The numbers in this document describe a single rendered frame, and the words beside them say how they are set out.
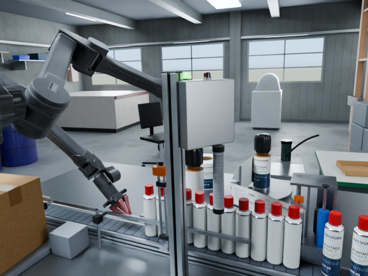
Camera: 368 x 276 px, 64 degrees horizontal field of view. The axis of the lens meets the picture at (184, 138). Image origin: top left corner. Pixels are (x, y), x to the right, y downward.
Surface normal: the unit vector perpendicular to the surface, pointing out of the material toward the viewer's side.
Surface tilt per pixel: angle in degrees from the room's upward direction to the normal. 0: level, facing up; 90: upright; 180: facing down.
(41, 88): 43
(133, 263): 0
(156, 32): 90
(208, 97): 90
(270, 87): 90
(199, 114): 90
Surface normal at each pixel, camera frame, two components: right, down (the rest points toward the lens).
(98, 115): -0.32, 0.22
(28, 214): 0.95, 0.04
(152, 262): -0.03, -0.98
